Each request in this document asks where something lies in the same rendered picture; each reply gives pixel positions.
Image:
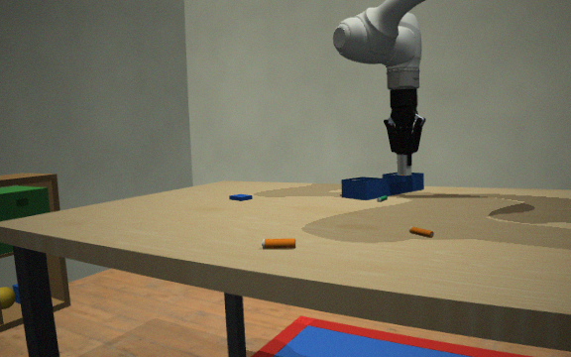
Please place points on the blue rectangular block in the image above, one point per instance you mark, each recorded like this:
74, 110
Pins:
240, 197

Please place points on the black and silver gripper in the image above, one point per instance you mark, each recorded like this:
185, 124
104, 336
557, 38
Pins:
403, 104

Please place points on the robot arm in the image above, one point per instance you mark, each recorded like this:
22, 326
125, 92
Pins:
378, 36

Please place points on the blue three-compartment bin rack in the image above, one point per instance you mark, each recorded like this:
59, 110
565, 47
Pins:
390, 184

